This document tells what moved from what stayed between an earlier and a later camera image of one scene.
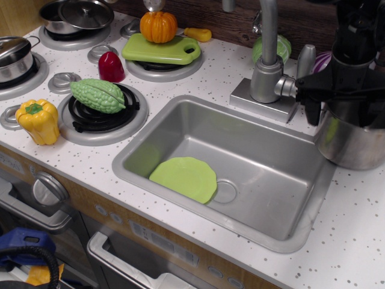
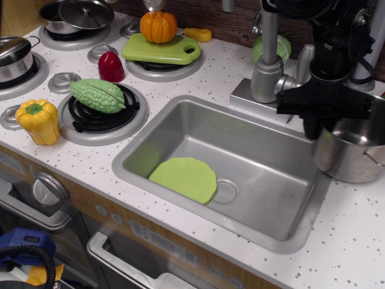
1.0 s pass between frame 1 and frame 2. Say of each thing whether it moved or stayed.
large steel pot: moved
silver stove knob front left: stayed
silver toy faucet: stayed
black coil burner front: stayed
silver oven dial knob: stayed
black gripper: moved
